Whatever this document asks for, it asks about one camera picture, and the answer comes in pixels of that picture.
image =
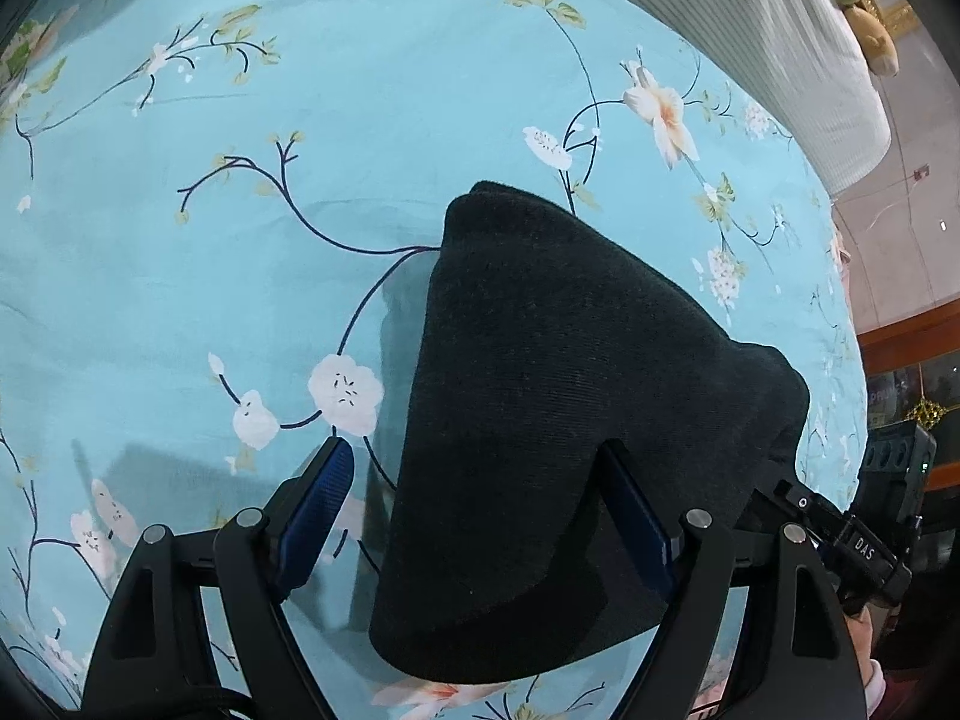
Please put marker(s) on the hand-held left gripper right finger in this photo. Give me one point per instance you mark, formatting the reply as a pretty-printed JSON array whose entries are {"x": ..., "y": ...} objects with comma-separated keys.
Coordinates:
[{"x": 637, "y": 517}]

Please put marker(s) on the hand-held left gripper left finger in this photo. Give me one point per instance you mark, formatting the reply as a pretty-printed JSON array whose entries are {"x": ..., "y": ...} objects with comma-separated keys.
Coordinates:
[{"x": 319, "y": 510}]

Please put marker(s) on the black pants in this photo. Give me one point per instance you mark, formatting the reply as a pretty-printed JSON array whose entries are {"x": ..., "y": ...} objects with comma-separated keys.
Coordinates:
[{"x": 540, "y": 420}]

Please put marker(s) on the person's right hand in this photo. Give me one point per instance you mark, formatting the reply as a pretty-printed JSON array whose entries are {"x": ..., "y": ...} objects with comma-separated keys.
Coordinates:
[{"x": 861, "y": 637}]

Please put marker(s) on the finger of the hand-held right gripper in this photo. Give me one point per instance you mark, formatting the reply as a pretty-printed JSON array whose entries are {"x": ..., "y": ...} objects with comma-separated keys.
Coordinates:
[{"x": 799, "y": 504}]

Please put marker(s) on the wooden glass cabinet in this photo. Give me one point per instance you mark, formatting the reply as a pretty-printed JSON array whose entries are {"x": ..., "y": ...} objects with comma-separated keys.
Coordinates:
[{"x": 911, "y": 367}]

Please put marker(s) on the green brown plush toy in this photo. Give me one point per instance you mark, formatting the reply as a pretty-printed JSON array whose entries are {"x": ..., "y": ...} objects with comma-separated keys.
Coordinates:
[{"x": 862, "y": 7}]

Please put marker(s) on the blue floral bedsheet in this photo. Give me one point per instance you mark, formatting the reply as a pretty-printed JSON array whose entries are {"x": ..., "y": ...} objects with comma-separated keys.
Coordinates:
[{"x": 225, "y": 240}]

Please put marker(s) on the white ribbed blanket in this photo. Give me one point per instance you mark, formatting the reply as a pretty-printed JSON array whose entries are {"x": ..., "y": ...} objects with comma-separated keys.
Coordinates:
[{"x": 772, "y": 30}]

